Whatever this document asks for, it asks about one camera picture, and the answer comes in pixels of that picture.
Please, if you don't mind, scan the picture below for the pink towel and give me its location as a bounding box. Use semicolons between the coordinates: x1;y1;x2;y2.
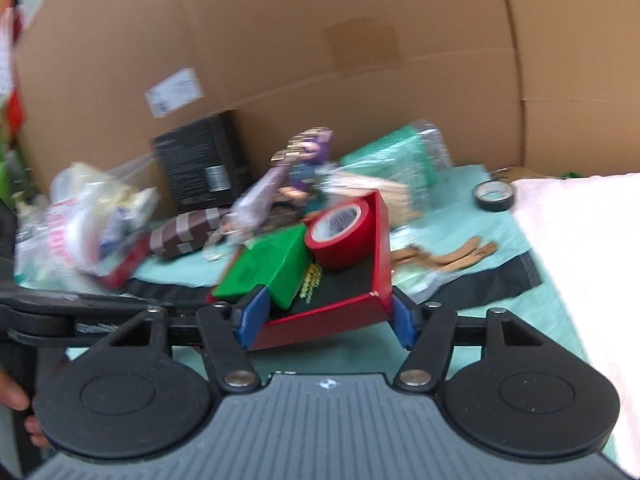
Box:
512;172;640;478

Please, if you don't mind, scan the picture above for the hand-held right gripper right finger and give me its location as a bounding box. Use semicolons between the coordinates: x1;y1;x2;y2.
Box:
390;287;546;388

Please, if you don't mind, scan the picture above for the green box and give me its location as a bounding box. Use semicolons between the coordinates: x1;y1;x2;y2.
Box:
212;224;313;311

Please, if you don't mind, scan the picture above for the bag of cotton swabs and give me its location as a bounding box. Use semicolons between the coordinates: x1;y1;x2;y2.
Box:
325;167;426;233

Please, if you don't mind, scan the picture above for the large cardboard box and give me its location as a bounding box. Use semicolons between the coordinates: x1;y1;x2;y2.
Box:
12;0;640;221

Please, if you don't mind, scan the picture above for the teal cloth mat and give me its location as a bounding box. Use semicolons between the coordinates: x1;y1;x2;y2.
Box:
15;162;621;466

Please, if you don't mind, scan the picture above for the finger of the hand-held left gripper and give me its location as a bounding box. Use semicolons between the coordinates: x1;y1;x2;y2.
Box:
0;280;163;317

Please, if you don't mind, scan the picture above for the brown checkered box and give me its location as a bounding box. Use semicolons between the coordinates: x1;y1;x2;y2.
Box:
150;207;228;260

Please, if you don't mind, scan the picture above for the green packet in clear wrap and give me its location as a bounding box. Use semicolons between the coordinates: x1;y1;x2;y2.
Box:
340;120;453;196

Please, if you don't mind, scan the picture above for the person's left hand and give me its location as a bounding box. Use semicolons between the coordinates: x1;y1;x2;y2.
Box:
0;372;50;450

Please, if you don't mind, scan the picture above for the black tape roll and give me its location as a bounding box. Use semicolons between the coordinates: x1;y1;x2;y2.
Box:
472;179;516;212

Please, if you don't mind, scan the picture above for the red tape roll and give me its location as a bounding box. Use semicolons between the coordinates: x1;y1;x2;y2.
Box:
305;199;378;270

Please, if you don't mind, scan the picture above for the red printed plastic bag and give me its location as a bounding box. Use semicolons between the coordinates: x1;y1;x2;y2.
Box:
15;162;161;286

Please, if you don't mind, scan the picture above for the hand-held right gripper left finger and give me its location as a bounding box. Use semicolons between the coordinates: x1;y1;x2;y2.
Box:
107;285;273;393

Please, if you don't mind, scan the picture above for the black product box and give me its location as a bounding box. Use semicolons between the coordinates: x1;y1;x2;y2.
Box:
151;110;253;213

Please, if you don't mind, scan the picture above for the white shipping label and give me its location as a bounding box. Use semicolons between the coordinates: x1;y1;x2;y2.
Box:
145;67;205;118

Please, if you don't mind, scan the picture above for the purple toy figure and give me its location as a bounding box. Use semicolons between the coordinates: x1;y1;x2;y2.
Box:
227;127;333;241

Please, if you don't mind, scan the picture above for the red box tray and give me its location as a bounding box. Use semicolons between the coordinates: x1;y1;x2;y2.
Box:
205;189;396;352

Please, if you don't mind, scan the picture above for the wooden fork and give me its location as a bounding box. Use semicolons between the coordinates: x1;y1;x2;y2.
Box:
435;242;501;275

